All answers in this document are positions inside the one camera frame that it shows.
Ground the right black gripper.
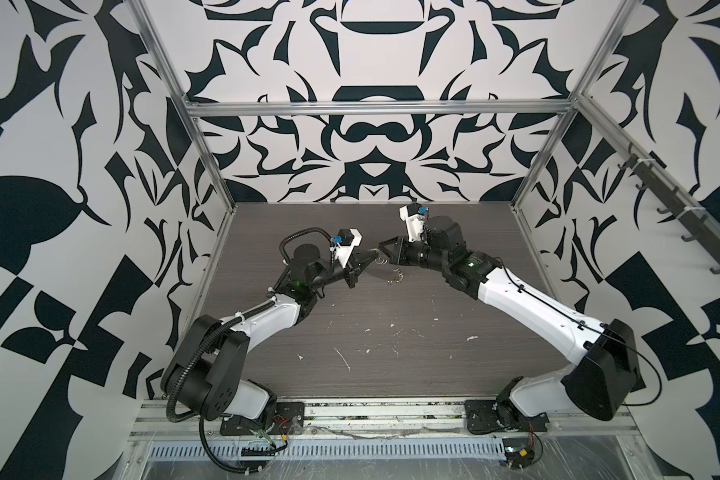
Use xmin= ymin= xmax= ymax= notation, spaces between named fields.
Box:
xmin=378 ymin=235 xmax=452 ymax=276

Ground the metal disc with key rings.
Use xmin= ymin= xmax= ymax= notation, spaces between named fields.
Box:
xmin=366 ymin=251 xmax=404 ymax=285

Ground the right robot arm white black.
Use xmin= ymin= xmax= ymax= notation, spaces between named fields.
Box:
xmin=379 ymin=214 xmax=640 ymax=427

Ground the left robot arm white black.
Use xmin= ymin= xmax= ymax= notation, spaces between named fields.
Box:
xmin=161 ymin=244 xmax=378 ymax=427

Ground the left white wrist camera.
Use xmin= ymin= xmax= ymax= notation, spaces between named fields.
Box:
xmin=331 ymin=228 xmax=362 ymax=268

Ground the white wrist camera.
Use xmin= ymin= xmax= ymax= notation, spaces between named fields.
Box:
xmin=399 ymin=202 xmax=429 ymax=243
xmin=331 ymin=228 xmax=362 ymax=268

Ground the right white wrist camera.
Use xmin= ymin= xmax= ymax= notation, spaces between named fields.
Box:
xmin=399 ymin=202 xmax=429 ymax=243

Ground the black corrugated cable conduit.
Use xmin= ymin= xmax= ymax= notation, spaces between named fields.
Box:
xmin=165 ymin=226 xmax=332 ymax=475

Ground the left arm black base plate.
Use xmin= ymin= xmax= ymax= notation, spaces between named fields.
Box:
xmin=220 ymin=401 xmax=305 ymax=436

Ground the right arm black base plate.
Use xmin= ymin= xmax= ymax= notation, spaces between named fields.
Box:
xmin=464 ymin=399 xmax=549 ymax=435

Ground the small circuit board with wires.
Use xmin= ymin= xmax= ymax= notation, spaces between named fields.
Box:
xmin=502 ymin=435 xmax=544 ymax=470

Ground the white slotted cable duct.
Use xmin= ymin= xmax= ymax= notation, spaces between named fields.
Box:
xmin=146 ymin=437 xmax=508 ymax=462

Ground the black wall hook rack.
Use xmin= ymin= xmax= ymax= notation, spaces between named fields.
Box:
xmin=619 ymin=143 xmax=720 ymax=276

